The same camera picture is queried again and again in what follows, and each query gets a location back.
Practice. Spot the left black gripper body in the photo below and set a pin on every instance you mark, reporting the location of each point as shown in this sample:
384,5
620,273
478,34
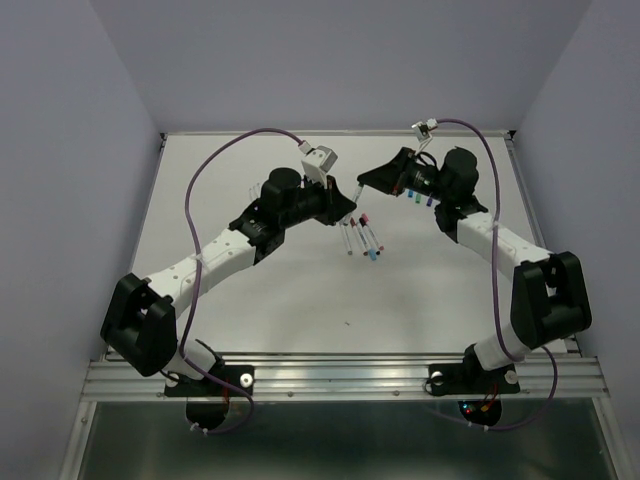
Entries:
312,203

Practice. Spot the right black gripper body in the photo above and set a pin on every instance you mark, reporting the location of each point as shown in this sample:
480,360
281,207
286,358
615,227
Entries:
420,179

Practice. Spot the dark red marker pen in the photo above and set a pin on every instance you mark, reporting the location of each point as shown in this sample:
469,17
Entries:
361,244

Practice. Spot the grey green marker pen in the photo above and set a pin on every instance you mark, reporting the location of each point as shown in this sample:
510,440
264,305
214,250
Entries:
346,240

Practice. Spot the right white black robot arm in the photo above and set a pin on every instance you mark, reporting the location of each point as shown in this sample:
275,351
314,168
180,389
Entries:
549,299

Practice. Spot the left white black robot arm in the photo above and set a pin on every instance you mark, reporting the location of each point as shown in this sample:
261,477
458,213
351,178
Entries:
141,319

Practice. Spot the black marker pen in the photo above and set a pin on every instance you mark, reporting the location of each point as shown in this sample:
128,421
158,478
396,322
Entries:
369,238

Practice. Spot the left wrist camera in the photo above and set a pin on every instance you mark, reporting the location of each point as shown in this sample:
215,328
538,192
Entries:
318,160

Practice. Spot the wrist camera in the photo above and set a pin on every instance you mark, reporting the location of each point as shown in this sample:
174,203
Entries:
318,160
423,129

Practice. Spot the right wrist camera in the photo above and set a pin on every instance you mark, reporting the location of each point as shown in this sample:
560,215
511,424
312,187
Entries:
423,129

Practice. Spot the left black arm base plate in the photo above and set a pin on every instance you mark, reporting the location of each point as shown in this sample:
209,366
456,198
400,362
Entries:
240,376

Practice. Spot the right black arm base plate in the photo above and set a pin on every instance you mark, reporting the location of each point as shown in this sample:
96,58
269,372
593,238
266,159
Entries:
450,379

